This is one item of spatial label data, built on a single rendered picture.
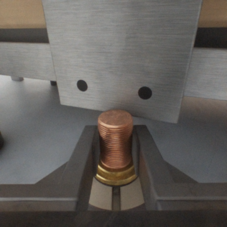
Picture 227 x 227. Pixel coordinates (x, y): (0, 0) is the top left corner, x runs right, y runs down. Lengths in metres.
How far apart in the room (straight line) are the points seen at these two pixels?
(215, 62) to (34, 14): 0.25
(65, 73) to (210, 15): 0.16
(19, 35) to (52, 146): 0.20
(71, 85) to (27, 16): 0.18
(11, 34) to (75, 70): 0.21
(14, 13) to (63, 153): 0.24
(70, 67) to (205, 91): 0.14
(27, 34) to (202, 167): 0.35
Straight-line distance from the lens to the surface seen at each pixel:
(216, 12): 0.23
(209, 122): 0.42
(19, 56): 0.28
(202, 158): 0.31
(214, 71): 0.19
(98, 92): 0.15
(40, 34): 0.31
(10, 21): 0.35
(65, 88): 0.17
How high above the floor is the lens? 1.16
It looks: 29 degrees up
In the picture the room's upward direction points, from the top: 179 degrees clockwise
